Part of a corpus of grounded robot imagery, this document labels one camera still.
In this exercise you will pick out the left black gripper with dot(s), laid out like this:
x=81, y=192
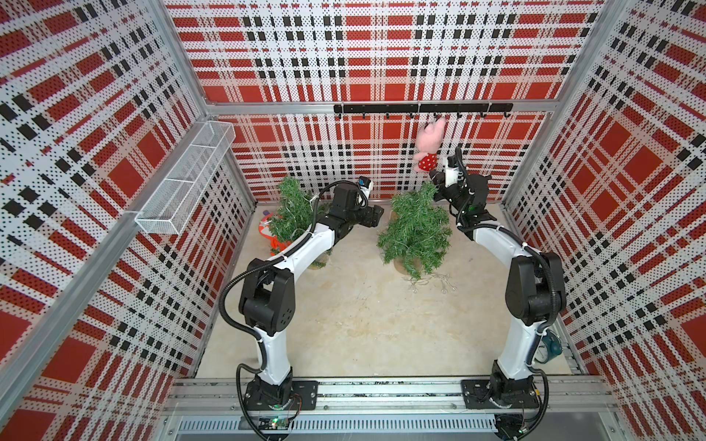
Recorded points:
x=372, y=216

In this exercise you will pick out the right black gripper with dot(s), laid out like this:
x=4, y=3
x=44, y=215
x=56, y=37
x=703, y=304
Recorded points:
x=438, y=184

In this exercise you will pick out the small green christmas tree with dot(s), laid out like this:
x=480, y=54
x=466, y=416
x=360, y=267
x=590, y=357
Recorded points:
x=416, y=231
x=318, y=208

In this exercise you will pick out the clear star string light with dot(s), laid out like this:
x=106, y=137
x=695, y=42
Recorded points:
x=294, y=215

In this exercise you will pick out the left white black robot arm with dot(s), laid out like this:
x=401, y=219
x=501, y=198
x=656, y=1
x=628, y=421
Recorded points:
x=261, y=301

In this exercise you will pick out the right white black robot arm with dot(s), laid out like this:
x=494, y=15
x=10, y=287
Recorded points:
x=535, y=292

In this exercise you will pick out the pink pig plush toy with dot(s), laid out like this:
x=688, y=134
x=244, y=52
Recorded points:
x=428, y=142

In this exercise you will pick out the red shark plush toy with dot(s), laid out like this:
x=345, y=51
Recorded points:
x=276, y=246

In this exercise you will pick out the teal alarm clock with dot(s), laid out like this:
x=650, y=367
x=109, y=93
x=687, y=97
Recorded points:
x=550, y=348

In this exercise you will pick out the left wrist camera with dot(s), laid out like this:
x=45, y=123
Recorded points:
x=366, y=186

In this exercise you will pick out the black wall hook rail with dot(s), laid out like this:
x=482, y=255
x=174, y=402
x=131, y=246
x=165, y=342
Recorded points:
x=481, y=108

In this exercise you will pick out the white wire mesh basket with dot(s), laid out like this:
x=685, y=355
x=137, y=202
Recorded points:
x=198, y=156

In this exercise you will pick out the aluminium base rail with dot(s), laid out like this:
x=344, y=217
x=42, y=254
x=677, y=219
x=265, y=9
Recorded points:
x=426, y=408

